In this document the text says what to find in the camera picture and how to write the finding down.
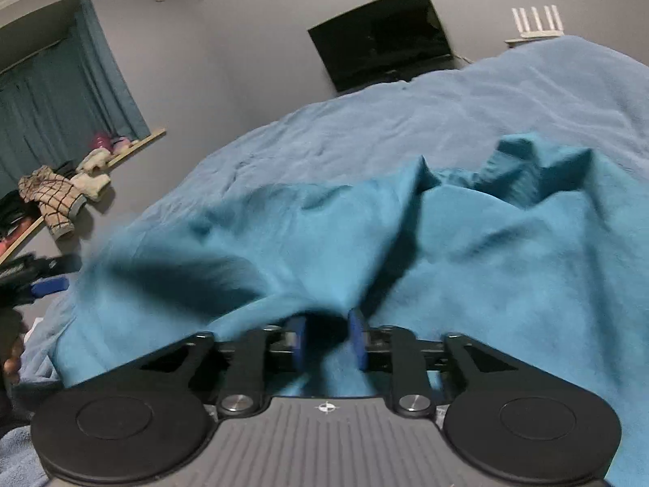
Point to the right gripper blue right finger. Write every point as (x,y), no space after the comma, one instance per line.
(394,351)

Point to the wooden window sill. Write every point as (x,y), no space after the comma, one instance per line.
(116,160)

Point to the person left hand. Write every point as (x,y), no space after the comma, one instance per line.
(12,347)

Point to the pink item on sill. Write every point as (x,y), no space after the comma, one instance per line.
(115,144)

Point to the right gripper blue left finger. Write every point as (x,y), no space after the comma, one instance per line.
(256,358)

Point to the cream plush garment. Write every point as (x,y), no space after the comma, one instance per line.
(91,177)

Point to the white wifi router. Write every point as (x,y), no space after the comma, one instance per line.
(536,24)

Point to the teal window curtain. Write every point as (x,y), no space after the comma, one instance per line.
(56,101)

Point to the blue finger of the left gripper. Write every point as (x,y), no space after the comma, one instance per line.
(48,286)

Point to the teal zip hooded jacket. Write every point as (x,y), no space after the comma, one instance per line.
(541,253)

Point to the checked beige garment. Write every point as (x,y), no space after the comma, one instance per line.
(59,200)

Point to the black flat screen television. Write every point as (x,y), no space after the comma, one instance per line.
(381,41)

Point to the blue fleece bed blanket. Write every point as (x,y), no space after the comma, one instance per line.
(567,92)

